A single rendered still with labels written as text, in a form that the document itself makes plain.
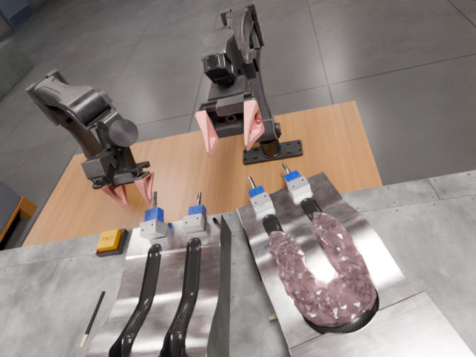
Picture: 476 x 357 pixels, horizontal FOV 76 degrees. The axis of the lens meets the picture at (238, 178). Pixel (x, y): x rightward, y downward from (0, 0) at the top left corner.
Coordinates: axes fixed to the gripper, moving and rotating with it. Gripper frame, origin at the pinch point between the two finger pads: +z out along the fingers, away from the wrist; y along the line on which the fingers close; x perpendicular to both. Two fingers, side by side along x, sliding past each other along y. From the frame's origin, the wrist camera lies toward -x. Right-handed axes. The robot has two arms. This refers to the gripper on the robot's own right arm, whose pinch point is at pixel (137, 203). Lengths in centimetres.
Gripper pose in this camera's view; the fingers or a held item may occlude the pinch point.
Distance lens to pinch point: 78.7
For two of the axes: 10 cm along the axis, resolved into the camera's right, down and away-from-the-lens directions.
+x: 1.4, -3.3, 9.3
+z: 2.4, 9.3, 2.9
